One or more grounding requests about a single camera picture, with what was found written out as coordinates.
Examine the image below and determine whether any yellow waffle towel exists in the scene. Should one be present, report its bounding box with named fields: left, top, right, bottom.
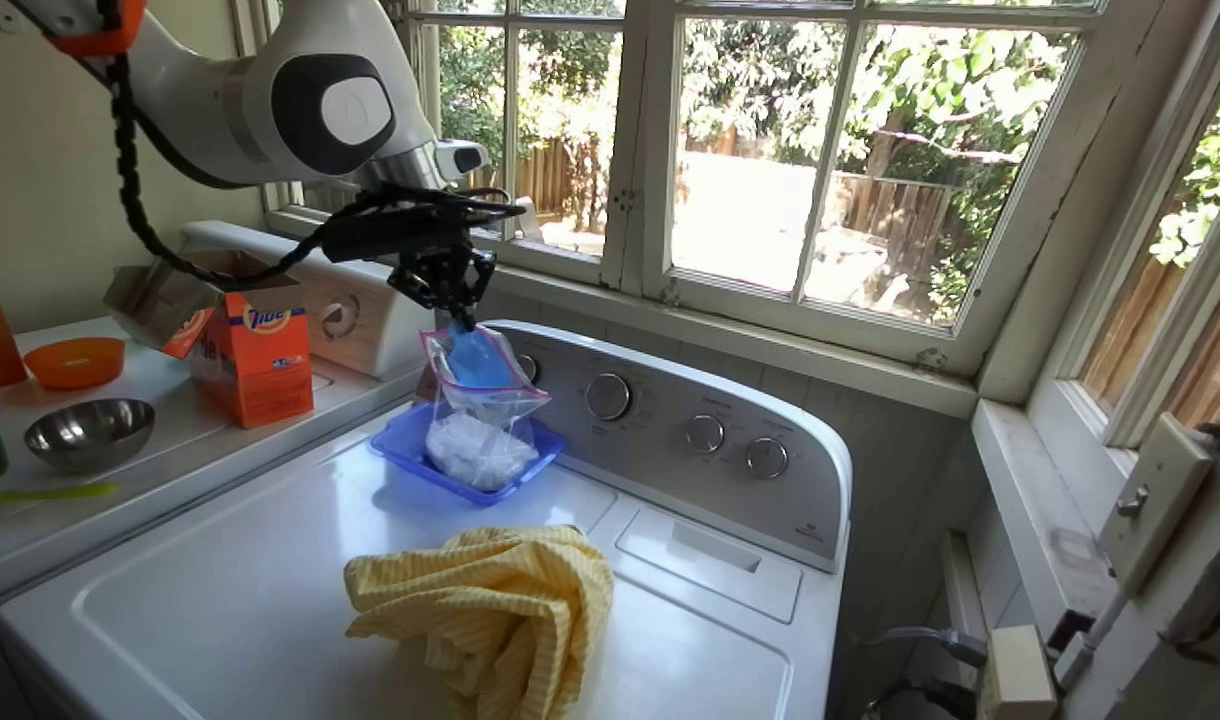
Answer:
left=340, top=518, right=621, bottom=720

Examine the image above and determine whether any dryer knob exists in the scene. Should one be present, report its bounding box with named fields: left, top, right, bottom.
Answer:
left=317, top=292, right=363, bottom=342

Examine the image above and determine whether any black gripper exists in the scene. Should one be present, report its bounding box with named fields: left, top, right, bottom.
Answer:
left=363, top=192, right=526, bottom=330

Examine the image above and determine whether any beige box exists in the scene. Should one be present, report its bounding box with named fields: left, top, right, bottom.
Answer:
left=976, top=621, right=1061, bottom=720

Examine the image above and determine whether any white dryer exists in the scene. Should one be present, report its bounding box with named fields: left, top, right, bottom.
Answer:
left=0, top=216, right=441, bottom=604

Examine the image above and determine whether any white wall plate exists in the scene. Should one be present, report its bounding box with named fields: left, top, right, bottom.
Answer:
left=1096, top=409, right=1220, bottom=597

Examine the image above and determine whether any small silver washer knob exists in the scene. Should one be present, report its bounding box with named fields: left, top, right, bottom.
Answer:
left=742, top=430, right=798, bottom=483
left=682, top=409, right=733, bottom=459

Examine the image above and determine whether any orange cable strap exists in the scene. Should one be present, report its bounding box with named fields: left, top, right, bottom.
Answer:
left=46, top=0, right=151, bottom=60

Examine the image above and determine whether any yellow-green utensil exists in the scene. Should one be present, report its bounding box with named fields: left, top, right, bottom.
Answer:
left=0, top=474, right=127, bottom=518

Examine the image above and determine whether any metal bowl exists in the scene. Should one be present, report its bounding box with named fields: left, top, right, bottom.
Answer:
left=22, top=391, right=159, bottom=481

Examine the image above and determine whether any silver knob beside washer logo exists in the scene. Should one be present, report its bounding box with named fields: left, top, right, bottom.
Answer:
left=504, top=346, right=549, bottom=391

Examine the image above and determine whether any grey hose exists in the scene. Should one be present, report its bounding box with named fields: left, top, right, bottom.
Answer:
left=856, top=621, right=994, bottom=720

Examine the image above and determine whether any wide white window frame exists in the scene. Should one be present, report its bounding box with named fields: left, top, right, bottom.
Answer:
left=223, top=0, right=1120, bottom=382

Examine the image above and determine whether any large silver washer knob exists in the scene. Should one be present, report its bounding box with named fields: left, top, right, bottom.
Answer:
left=586, top=366, right=642, bottom=426

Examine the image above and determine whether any white washing machine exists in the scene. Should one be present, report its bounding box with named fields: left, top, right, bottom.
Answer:
left=0, top=314, right=859, bottom=720

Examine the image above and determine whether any narrow white window frame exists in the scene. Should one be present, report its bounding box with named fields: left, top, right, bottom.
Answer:
left=979, top=0, right=1220, bottom=450

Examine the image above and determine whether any blue plastic tray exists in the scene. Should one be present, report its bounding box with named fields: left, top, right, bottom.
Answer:
left=370, top=395, right=567, bottom=511

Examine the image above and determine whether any clear zip bag with powder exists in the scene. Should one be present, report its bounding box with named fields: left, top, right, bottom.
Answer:
left=416, top=320, right=556, bottom=490

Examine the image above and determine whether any orange plastic bowl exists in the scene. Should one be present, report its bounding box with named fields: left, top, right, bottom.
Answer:
left=22, top=330, right=127, bottom=395

